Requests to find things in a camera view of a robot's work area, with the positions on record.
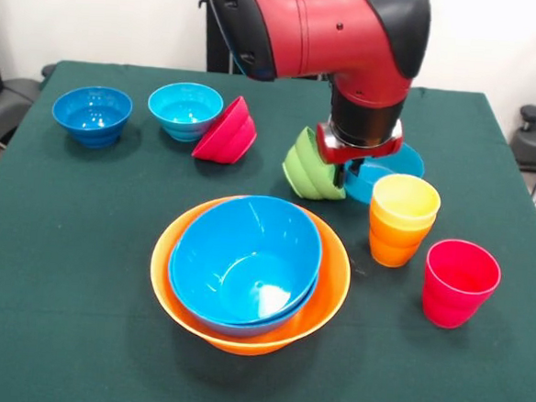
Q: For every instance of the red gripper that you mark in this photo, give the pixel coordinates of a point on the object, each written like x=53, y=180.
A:
x=359, y=153

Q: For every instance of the small green bowl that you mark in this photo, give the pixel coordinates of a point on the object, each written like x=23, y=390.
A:
x=309, y=171

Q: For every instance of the shallow blue ribbed bowl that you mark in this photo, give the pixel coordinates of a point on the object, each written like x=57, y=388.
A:
x=408, y=162

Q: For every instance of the yellow plastic cup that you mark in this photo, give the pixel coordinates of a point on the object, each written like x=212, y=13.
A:
x=406, y=197

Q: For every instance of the small red bowl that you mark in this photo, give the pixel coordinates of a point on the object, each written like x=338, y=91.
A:
x=229, y=134

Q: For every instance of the large blue bowl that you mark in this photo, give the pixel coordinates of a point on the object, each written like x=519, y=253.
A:
x=246, y=254
x=240, y=330

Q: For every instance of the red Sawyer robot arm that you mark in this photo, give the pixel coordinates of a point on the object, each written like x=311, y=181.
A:
x=344, y=31

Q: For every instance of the orange plastic cup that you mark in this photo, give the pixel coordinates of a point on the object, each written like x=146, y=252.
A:
x=396, y=247

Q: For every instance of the large orange bowl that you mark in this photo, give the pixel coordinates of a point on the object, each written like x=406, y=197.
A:
x=331, y=279

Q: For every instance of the red plastic cup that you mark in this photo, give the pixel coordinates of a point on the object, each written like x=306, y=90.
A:
x=454, y=301

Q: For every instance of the small light blue bowl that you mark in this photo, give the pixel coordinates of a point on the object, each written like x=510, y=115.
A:
x=184, y=110

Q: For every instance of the dark green table cloth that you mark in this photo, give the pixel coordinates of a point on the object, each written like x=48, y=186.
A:
x=254, y=393

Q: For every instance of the small dark blue bowl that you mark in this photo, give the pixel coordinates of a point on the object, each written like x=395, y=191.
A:
x=92, y=115

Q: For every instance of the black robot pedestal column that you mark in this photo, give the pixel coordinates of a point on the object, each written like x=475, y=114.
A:
x=216, y=55

